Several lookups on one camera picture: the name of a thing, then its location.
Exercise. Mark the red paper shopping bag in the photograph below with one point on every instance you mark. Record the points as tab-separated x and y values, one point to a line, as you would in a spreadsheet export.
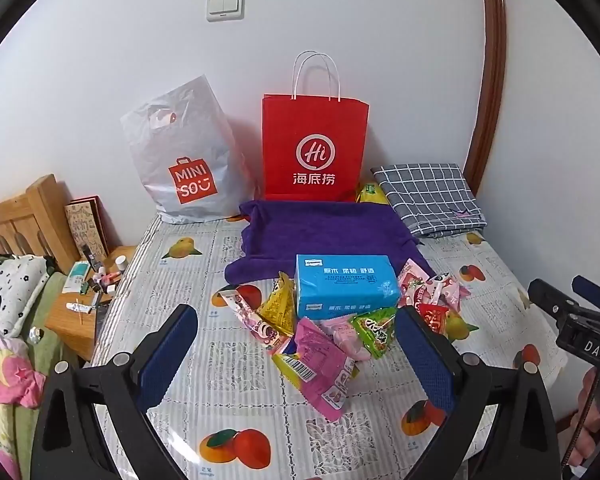
315	150

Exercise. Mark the green snack packet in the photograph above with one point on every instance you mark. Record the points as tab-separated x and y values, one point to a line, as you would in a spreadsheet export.
377	332

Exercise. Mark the white black spotted pillow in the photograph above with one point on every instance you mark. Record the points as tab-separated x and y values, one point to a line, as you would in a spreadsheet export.
15	285

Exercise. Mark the white wall light switch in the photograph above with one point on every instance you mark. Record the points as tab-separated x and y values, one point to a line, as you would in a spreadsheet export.
225	6

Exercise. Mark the green blanket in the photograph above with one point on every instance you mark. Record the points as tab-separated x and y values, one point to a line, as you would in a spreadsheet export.
52	305

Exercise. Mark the red snack packet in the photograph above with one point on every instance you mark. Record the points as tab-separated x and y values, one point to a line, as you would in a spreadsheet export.
437	320

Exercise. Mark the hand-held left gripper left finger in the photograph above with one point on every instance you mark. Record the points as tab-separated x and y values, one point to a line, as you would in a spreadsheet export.
172	350

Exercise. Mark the pale pink snack packet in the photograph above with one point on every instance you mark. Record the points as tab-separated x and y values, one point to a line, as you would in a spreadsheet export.
342	335

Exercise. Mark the wooden nightstand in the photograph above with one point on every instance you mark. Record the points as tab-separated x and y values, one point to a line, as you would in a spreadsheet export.
80	330

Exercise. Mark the fruit print tablecloth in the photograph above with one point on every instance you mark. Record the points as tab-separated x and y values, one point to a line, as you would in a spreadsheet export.
205	410

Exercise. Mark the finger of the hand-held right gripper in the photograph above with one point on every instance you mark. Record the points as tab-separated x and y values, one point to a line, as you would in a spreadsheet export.
592	290
542	296

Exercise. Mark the blue tissue pack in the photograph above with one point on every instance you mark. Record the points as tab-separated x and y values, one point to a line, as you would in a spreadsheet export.
347	285

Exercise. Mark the folded grey checked cloth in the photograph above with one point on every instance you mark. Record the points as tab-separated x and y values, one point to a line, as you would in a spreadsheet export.
425	195

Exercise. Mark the wooden bed headboard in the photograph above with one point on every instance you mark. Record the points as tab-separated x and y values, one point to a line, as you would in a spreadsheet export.
25	215

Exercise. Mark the yellow rainbow candy packet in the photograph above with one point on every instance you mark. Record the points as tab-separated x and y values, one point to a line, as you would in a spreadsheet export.
287	362

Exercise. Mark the yellow snack packet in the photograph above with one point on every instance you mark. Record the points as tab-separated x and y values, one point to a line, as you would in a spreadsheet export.
280	305

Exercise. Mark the patterned bed sheet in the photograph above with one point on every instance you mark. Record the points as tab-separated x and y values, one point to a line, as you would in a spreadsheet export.
0	435

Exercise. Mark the group of small cosmetics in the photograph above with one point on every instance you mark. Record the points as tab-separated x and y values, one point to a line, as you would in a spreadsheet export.
77	277

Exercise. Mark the purple towel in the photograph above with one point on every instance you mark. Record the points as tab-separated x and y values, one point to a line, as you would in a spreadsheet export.
320	230

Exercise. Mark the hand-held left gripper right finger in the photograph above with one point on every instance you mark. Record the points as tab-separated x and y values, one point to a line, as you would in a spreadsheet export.
425	360

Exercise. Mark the pink star print cloth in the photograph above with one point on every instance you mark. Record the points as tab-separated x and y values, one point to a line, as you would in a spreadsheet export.
7	370

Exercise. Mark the long pink white snack packet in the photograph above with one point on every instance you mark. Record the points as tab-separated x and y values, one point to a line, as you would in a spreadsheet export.
252	320

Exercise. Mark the person's right hand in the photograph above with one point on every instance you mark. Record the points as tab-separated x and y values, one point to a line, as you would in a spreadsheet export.
592	410

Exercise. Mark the white plastic shopping bag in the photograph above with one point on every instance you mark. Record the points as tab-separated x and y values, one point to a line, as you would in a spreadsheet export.
180	160

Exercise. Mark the pink strawberry snack packet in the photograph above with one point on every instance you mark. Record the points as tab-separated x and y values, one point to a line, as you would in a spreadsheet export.
412	285

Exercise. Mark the pink barcode snack packet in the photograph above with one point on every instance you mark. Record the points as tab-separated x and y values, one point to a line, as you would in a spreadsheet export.
322	365

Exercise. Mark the brown patterned book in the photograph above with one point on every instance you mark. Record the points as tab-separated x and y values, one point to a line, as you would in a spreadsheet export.
87	225

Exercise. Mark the brown wooden door frame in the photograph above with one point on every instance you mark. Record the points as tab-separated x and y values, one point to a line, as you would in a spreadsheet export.
490	60

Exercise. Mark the yellow packet with green label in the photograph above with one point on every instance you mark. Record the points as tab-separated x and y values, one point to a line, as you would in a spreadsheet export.
372	194

